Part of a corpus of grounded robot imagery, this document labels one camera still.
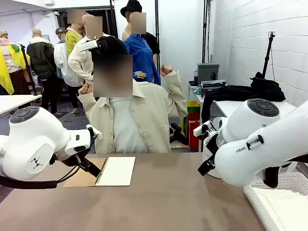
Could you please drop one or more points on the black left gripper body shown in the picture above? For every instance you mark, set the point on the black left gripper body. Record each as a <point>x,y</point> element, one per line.
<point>84,162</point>

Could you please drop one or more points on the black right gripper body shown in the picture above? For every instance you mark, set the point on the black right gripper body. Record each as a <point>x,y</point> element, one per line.
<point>211,146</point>

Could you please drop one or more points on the spiral notebook brown cover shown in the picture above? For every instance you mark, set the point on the spiral notebook brown cover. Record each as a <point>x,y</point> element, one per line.
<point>118,170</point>

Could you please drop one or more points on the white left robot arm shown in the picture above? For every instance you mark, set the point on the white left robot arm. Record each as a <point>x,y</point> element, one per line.
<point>31,142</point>

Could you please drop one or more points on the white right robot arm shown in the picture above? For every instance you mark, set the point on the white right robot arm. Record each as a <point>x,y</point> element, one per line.
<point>255,149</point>

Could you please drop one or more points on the person's left forearm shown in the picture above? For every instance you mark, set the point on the person's left forearm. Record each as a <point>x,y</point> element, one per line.
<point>176,96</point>

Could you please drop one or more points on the person's right forearm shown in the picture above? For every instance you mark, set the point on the person's right forearm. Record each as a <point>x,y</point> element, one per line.
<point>87,106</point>

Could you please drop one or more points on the person's right hand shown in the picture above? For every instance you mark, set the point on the person's right hand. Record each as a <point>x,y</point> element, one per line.
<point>85,88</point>

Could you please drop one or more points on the person's left hand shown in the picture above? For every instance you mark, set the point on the person's left hand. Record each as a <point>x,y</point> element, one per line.
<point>167,70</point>

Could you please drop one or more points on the red shopping bag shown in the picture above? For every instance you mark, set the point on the red shopping bag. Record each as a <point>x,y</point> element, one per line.
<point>193,130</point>

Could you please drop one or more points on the black floor equipment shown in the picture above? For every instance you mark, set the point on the black floor equipment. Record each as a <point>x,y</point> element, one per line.
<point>178,133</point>

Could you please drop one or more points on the white rounded side table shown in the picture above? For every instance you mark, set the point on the white rounded side table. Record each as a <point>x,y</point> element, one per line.
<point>228,107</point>

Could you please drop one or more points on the green yellow shopping bag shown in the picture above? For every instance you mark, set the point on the green yellow shopping bag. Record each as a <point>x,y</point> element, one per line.
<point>192,107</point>

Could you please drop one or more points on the white narrow table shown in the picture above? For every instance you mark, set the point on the white narrow table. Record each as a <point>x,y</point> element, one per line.
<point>195,96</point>

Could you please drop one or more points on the white perforated plastic basket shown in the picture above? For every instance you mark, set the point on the white perforated plastic basket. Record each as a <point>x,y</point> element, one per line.
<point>255,199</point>

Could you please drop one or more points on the teal cloth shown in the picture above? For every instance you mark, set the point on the teal cloth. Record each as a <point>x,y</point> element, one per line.
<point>197,90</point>

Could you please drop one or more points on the person in cream shirt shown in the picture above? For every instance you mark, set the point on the person in cream shirt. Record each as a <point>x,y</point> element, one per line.
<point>130,125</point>

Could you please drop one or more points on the black cloth pile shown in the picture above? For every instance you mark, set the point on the black cloth pile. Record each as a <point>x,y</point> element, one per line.
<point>240,92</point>

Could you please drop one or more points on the grey tray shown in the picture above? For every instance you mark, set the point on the grey tray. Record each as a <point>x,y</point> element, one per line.
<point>213,84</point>

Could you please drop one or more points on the grey box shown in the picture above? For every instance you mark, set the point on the grey box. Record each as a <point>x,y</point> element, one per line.
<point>208,72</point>

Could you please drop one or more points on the white paper stack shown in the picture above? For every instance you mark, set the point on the white paper stack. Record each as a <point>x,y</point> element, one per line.
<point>284,207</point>

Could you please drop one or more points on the white desk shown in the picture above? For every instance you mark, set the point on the white desk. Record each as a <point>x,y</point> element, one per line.
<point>16,101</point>

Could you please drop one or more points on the mannequin with cap white shirt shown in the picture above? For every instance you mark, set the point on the mannequin with cap white shirt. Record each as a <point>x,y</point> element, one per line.
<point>62,65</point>

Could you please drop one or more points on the mannequin in cream jacket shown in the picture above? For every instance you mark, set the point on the mannequin in cream jacket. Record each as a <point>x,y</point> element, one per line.
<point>79,60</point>

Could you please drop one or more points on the black slim tripod stand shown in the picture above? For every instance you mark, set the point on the black slim tripod stand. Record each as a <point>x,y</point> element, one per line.
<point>268,57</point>

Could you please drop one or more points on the mannequin in blue shirt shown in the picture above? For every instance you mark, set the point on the mannequin in blue shirt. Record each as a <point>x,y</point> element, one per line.
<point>143,55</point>

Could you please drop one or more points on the black light stand pole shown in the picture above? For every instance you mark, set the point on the black light stand pole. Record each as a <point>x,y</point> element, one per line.
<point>205,29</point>
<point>157,24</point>

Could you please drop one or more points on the mannequin in black shirt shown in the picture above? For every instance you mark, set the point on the mannequin in black shirt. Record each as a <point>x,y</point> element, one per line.
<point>153,43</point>

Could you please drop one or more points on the black baseball cap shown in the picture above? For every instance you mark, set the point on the black baseball cap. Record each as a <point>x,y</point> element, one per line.
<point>113,45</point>

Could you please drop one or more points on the mannequin in yellow-green shirt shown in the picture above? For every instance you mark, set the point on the mannequin in yellow-green shirt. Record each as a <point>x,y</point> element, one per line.
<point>72,41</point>

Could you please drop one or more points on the black bucket hat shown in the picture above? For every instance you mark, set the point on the black bucket hat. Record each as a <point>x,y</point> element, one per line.
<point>131,7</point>

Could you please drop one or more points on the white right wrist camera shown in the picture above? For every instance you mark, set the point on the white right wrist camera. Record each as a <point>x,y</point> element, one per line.
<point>202,128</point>

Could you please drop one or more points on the white head-mounted camera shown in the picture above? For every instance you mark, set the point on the white head-mounted camera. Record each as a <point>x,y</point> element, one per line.
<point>87,45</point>

